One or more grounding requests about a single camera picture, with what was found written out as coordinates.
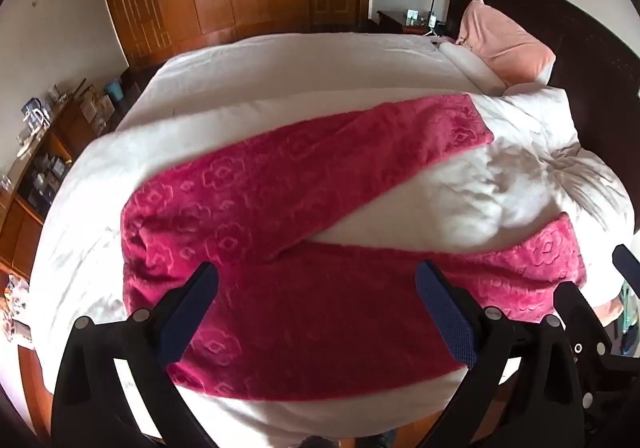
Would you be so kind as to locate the dark wooden headboard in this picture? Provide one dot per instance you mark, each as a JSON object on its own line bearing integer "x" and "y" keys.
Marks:
{"x": 600, "y": 77}

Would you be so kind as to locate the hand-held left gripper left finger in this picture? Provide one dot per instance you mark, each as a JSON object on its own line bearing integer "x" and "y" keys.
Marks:
{"x": 187, "y": 315}

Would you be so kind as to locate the red embossed fleece blanket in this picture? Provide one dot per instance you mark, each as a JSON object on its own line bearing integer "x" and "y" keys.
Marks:
{"x": 300, "y": 303}

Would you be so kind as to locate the white duvet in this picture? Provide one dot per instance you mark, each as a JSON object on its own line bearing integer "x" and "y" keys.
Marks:
{"x": 300, "y": 72}

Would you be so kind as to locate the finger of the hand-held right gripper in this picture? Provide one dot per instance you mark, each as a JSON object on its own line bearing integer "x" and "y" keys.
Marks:
{"x": 582, "y": 313}
{"x": 627, "y": 260}

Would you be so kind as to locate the cardboard box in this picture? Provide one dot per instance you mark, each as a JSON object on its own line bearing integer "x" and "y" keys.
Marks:
{"x": 95, "y": 105}

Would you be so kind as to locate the pink pillow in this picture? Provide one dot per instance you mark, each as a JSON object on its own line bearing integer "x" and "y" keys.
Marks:
{"x": 500, "y": 42}

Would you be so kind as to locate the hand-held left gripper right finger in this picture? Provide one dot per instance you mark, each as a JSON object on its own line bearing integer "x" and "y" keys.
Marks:
{"x": 447, "y": 318}

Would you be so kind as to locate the white pillow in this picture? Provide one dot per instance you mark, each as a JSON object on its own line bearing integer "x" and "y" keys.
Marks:
{"x": 470, "y": 70}

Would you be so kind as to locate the blue cup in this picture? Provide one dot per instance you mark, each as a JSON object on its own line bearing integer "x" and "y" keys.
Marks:
{"x": 114, "y": 90}

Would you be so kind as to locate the clear jug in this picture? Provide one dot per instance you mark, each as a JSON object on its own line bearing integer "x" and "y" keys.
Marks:
{"x": 36, "y": 115}

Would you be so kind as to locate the patterned cloth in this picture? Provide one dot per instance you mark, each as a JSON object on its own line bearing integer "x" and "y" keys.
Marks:
{"x": 14, "y": 300}

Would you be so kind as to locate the dark wooden nightstand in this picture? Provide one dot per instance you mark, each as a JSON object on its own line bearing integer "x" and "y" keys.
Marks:
{"x": 392, "y": 21}

